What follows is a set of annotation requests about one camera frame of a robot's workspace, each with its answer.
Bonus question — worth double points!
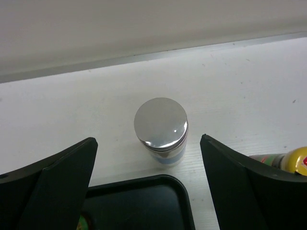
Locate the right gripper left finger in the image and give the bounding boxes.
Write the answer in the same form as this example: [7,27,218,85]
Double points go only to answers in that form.
[0,138,98,230]

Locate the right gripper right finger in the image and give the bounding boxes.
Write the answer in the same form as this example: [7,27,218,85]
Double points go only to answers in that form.
[200,134,307,230]

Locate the yellow-cap sauce bottle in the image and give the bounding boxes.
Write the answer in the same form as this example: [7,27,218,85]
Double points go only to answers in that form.
[250,147,307,176]
[76,213,93,230]

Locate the blue-label pepper jar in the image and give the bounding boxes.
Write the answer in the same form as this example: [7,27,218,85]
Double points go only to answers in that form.
[134,97,189,166]

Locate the black plastic tray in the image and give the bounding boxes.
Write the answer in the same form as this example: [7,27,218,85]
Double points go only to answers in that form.
[81,175,195,230]

